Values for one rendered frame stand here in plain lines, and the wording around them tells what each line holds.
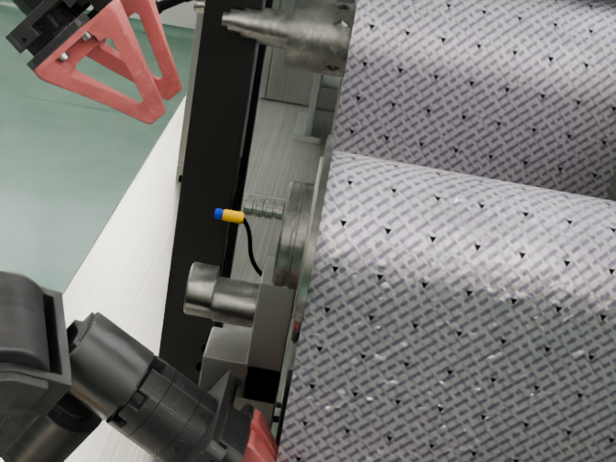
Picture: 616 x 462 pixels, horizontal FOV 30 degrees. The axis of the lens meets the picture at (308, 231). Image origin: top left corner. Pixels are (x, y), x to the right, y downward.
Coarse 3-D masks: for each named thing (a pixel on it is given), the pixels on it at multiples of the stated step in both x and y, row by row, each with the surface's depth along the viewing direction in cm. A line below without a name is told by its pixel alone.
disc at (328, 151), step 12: (324, 156) 76; (324, 168) 75; (324, 180) 74; (324, 192) 74; (312, 228) 73; (312, 240) 73; (312, 252) 73; (312, 264) 73; (300, 300) 74; (300, 312) 75; (300, 324) 76
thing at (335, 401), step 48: (336, 384) 78; (384, 384) 77; (432, 384) 77; (480, 384) 77; (288, 432) 79; (336, 432) 79; (384, 432) 79; (432, 432) 78; (480, 432) 78; (528, 432) 78; (576, 432) 78
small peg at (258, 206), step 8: (248, 200) 78; (256, 200) 78; (264, 200) 79; (272, 200) 79; (248, 208) 78; (256, 208) 78; (264, 208) 78; (272, 208) 78; (280, 208) 78; (264, 216) 79; (272, 216) 79; (280, 216) 78
